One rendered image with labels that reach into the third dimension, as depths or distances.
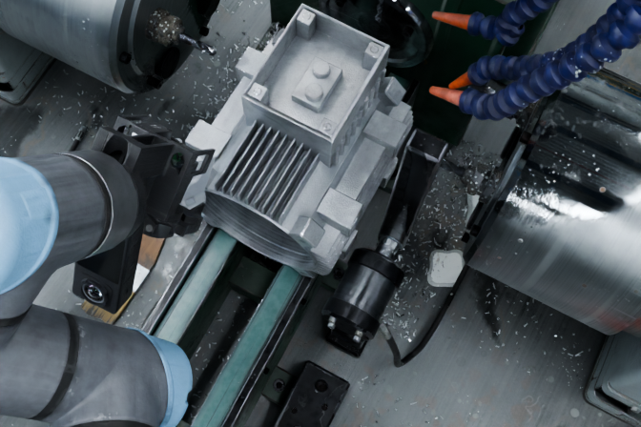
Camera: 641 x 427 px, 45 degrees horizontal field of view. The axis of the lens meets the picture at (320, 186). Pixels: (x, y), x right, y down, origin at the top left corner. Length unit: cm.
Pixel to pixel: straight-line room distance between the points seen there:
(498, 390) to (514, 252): 31
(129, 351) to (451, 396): 54
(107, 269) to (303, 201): 22
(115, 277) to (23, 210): 21
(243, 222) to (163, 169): 29
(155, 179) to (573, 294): 41
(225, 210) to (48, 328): 39
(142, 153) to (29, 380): 17
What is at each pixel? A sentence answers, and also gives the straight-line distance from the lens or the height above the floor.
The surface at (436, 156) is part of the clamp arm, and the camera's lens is 61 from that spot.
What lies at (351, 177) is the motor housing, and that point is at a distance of 79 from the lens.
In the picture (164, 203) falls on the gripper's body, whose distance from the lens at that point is 63.
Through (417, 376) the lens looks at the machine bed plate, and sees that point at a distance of 102.
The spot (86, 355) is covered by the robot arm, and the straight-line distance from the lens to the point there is 56.
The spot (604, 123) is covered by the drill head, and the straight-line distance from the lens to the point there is 76.
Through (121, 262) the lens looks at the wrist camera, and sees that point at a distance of 63.
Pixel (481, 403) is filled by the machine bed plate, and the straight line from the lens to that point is 103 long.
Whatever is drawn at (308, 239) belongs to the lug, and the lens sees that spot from 75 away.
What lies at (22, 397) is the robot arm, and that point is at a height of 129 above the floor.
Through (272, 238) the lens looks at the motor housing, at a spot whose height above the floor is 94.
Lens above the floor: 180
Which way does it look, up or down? 69 degrees down
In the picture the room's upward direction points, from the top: 3 degrees clockwise
